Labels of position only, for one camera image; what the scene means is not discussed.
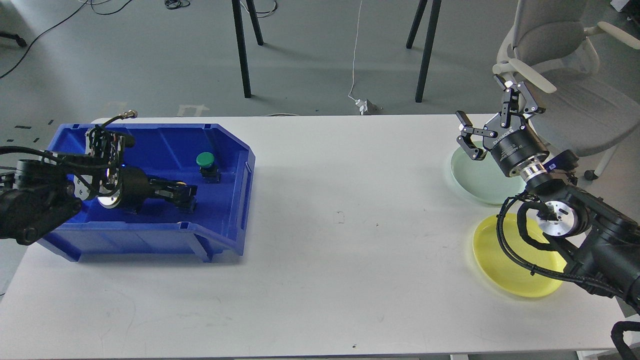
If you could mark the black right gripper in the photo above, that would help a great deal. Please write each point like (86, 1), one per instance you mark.
(508, 135)

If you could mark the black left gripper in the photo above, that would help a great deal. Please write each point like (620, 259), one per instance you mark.
(136, 187)

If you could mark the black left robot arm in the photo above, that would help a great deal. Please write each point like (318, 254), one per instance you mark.
(40, 194)

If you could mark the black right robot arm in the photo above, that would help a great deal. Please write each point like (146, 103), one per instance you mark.
(599, 244)

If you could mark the green button right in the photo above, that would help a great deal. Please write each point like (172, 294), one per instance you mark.
(208, 168)

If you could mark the light green plate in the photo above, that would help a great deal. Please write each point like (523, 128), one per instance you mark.
(481, 181)

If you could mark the yellow plate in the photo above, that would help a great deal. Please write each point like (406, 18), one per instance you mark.
(502, 271)

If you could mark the blue plastic bin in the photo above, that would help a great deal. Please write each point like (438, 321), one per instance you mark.
(169, 151)

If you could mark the grey office chair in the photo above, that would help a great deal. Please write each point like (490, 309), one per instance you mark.
(549, 49)

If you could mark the black stand leg right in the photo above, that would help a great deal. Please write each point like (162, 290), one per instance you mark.
(435, 10)

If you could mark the white power adapter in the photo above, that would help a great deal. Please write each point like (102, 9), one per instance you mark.
(366, 107)

